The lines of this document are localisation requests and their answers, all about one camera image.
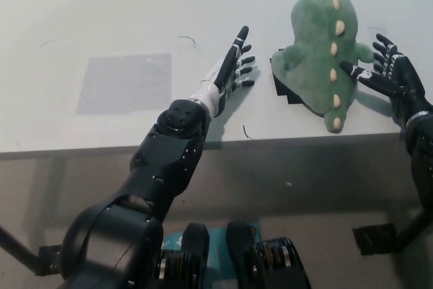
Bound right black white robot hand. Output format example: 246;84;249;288
339;33;433;124

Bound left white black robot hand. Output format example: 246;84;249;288
192;25;255;118

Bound grey tape square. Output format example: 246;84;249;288
76;52;173;116

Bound black teal robot body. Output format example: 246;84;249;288
158;221;311;289

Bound black floor tape patch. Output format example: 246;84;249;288
351;223;398;256
35;244;64;275

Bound green plush dinosaur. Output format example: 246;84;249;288
271;0;375;134

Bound black metal table leg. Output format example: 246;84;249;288
395;206;433;246
0;224;45;275

